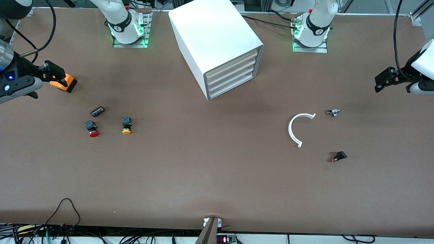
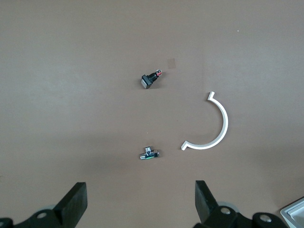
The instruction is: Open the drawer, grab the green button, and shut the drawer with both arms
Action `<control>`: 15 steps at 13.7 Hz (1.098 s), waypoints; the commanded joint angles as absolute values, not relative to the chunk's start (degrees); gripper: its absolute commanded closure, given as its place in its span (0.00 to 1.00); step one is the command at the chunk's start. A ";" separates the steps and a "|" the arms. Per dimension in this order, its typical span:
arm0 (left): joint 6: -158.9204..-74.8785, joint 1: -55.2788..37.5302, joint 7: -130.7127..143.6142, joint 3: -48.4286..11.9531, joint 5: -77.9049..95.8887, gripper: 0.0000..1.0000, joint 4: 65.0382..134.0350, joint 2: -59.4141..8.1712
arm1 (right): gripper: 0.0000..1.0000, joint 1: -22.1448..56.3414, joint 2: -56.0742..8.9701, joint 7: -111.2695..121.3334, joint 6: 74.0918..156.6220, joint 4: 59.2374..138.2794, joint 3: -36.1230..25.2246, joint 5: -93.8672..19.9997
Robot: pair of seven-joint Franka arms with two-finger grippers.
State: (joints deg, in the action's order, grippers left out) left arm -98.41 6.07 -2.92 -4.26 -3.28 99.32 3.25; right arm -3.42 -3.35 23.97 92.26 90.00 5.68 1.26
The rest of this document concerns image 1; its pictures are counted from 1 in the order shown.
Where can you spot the yellow push button switch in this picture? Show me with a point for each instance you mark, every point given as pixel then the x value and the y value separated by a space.
pixel 126 126

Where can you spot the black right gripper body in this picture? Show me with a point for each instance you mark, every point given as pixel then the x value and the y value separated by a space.
pixel 23 69

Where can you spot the white curved plastic piece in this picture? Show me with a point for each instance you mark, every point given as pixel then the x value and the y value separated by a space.
pixel 291 130

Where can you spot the white plastic drawer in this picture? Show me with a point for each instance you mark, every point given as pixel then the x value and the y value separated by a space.
pixel 230 85
pixel 230 64
pixel 230 78
pixel 230 72

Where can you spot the red push button switch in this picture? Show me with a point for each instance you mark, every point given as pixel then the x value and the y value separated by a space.
pixel 93 132

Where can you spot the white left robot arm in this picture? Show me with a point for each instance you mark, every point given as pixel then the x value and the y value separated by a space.
pixel 315 23

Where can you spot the small silver metal part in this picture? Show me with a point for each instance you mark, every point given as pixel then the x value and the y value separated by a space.
pixel 333 112

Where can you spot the aluminium frame profile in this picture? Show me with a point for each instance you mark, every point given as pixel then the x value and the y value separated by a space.
pixel 415 17

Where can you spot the orange and black block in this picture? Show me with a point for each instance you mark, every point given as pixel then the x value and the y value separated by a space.
pixel 66 82

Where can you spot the device with red display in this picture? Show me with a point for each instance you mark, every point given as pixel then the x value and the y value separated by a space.
pixel 225 240

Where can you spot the dark cylindrical capacitor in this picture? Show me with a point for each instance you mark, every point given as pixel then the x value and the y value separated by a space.
pixel 98 111

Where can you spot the white drawer cabinet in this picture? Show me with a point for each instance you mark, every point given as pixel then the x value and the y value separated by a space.
pixel 210 30

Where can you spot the brown camera stand post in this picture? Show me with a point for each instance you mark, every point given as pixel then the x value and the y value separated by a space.
pixel 208 234

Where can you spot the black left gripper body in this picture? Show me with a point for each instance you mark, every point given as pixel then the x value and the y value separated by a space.
pixel 406 76

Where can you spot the small black rocker switch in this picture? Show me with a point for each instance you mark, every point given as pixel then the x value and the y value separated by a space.
pixel 339 156

